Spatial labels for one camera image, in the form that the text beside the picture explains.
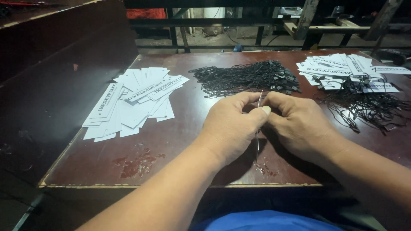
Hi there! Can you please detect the person's right hand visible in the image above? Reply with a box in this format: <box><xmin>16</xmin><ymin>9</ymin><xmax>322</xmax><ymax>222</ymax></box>
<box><xmin>261</xmin><ymin>91</ymin><xmax>345</xmax><ymax>165</ymax></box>

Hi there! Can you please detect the person's left hand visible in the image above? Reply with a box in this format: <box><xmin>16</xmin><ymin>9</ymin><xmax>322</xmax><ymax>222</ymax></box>
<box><xmin>198</xmin><ymin>92</ymin><xmax>272</xmax><ymax>167</ymax></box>

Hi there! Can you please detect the white paper hang tag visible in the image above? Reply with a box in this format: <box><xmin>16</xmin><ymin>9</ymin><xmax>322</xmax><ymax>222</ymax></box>
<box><xmin>256</xmin><ymin>89</ymin><xmax>264</xmax><ymax>160</ymax></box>

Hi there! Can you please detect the pile of strung white tags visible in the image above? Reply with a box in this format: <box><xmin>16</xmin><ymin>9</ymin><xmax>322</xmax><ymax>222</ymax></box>
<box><xmin>296</xmin><ymin>53</ymin><xmax>411</xmax><ymax>135</ymax></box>

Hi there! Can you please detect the wooden beam assembly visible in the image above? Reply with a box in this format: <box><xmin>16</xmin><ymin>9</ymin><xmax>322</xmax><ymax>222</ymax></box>
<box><xmin>283</xmin><ymin>0</ymin><xmax>405</xmax><ymax>40</ymax></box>

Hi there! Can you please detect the person's blue shirt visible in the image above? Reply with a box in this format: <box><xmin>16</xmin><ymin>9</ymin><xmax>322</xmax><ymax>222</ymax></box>
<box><xmin>189</xmin><ymin>210</ymin><xmax>345</xmax><ymax>231</ymax></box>

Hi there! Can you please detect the pile of white paper tags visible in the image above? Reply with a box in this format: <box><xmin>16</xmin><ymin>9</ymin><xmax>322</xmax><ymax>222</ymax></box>
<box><xmin>82</xmin><ymin>67</ymin><xmax>190</xmax><ymax>142</ymax></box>

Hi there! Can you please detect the red cloth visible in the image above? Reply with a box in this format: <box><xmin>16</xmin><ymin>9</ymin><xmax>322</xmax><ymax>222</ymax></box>
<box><xmin>126</xmin><ymin>8</ymin><xmax>166</xmax><ymax>19</ymax></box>

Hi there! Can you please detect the dark wooden side board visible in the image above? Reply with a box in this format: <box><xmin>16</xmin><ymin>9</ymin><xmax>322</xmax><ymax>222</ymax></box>
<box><xmin>0</xmin><ymin>0</ymin><xmax>139</xmax><ymax>193</ymax></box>

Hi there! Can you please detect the bundle of black tag strings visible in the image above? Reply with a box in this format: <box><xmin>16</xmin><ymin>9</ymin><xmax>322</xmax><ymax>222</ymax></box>
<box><xmin>189</xmin><ymin>60</ymin><xmax>302</xmax><ymax>98</ymax></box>

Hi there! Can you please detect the dark metal frame rack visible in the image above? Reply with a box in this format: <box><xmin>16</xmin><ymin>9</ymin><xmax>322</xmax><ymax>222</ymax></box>
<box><xmin>124</xmin><ymin>0</ymin><xmax>411</xmax><ymax>53</ymax></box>

